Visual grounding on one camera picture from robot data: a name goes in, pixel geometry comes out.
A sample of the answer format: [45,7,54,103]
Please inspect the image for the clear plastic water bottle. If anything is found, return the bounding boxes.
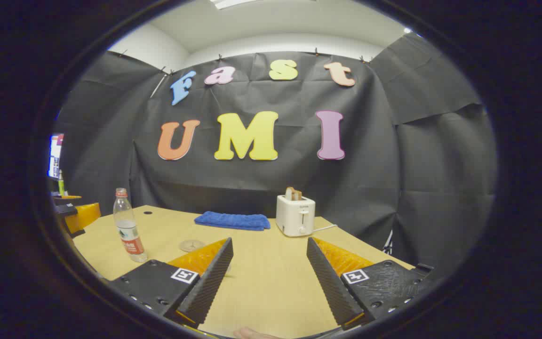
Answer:
[112,188,149,263]

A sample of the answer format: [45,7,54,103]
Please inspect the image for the blue folded towel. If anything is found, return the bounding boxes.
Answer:
[194,211,271,231]

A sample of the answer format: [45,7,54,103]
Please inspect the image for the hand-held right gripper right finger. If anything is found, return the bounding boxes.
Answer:
[306,237,436,331]

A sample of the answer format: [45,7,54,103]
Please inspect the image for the black backdrop cloth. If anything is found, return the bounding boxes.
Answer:
[57,33,497,278]

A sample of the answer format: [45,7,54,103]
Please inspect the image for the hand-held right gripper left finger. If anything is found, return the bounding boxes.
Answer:
[109,237,234,329]

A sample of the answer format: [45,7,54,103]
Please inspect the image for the white toaster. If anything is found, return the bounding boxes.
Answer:
[276,194,316,237]

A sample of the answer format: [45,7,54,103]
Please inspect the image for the ceiling light panel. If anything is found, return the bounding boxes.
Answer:
[210,0,258,10]

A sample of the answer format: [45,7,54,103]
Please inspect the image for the computer monitor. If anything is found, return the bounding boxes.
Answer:
[48,133,64,180]

